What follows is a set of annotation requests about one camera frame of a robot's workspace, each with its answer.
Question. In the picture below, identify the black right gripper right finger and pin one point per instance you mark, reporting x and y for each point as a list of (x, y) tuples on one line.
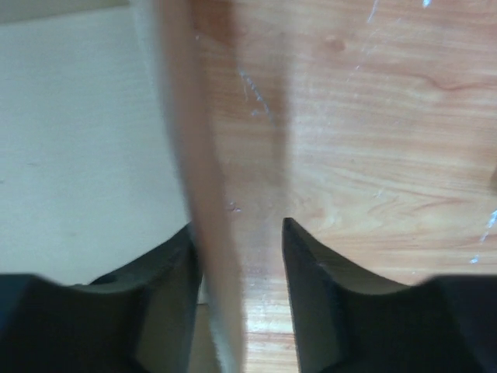
[(349, 319)]

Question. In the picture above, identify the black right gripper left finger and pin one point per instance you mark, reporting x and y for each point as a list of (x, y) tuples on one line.
[(137, 318)]

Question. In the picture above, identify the brown cardboard box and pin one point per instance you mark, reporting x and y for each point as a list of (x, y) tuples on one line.
[(107, 152)]

